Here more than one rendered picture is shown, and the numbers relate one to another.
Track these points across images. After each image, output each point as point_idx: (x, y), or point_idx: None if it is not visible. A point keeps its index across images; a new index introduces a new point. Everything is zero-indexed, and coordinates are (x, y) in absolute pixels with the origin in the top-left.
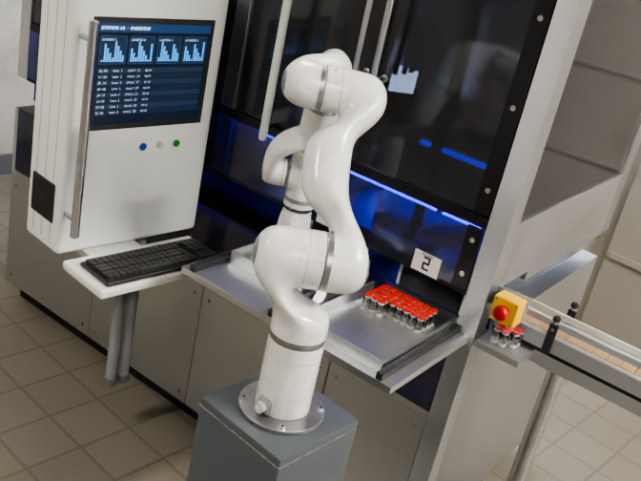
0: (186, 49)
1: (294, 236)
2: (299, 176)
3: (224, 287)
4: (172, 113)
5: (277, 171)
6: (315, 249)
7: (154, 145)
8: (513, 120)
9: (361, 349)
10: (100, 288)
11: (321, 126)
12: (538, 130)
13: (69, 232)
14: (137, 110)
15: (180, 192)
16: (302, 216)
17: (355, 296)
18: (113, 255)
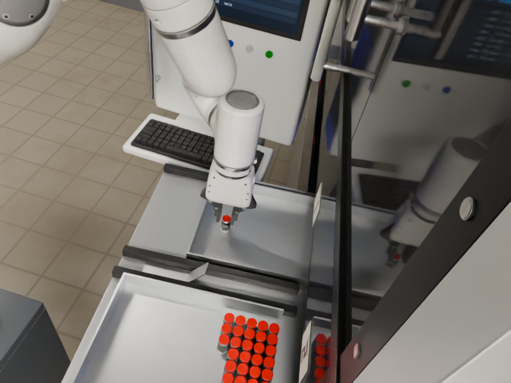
0: None
1: None
2: (215, 125)
3: (155, 200)
4: (263, 18)
5: (201, 106)
6: None
7: (242, 47)
8: (450, 249)
9: (79, 365)
10: (125, 143)
11: (169, 53)
12: (465, 349)
13: (163, 93)
14: (221, 1)
15: (274, 106)
16: (226, 178)
17: (239, 306)
18: (174, 127)
